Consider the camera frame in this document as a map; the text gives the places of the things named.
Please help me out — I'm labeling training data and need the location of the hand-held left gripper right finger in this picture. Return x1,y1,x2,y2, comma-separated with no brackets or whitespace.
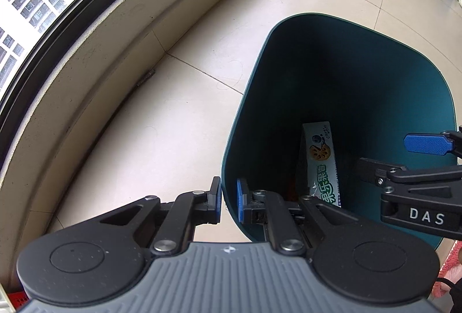
236,178,362,257

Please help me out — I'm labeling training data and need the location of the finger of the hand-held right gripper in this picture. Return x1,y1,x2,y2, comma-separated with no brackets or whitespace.
355,157,462,192
404,125,462,157

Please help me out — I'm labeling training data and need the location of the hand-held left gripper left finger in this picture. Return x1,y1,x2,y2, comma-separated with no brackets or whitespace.
97,176,222,257

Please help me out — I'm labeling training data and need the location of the dark teal plastic bin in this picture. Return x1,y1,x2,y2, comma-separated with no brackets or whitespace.
221,12,458,251

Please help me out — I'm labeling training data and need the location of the white green snack box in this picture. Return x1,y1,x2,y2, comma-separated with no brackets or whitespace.
297,122,343,209

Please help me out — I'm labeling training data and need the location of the pink cloth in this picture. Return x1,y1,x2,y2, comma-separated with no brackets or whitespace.
431,240,462,299

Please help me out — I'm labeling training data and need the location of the red plastic crate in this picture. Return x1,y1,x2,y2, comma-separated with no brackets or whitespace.
5,291,32,311

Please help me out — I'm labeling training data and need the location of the black power cable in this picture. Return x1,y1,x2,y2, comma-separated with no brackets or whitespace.
434,276,462,313

